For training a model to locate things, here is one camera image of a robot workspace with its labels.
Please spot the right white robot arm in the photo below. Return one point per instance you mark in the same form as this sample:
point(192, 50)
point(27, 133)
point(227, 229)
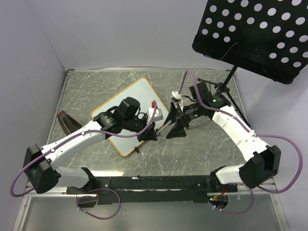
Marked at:
point(261, 160)

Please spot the yellow framed whiteboard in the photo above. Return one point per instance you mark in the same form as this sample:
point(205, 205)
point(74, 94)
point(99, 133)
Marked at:
point(142, 91)

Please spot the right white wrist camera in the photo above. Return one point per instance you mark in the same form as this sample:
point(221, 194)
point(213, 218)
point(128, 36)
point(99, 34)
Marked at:
point(176, 98)

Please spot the black perforated music stand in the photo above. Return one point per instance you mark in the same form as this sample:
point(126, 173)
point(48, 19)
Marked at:
point(266, 37)

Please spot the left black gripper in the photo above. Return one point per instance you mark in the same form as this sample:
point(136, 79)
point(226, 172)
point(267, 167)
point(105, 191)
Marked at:
point(149, 134)

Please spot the black base crossbar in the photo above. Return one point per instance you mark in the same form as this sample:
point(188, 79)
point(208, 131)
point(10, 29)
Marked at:
point(140, 189)

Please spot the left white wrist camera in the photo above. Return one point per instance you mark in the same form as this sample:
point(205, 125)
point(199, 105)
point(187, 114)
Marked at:
point(154, 113)

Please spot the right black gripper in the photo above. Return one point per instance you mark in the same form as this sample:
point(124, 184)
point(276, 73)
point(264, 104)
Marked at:
point(178, 130)

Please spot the brown whiteboard eraser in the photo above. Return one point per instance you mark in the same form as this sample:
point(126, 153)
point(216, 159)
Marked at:
point(67, 123)

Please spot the blue whiteboard marker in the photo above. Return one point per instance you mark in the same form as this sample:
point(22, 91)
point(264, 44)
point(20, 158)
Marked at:
point(164, 126)

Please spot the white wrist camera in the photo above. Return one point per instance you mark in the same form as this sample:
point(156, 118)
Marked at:
point(154, 113)
point(176, 98)

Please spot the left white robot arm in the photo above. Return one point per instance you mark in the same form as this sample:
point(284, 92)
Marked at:
point(42, 165)

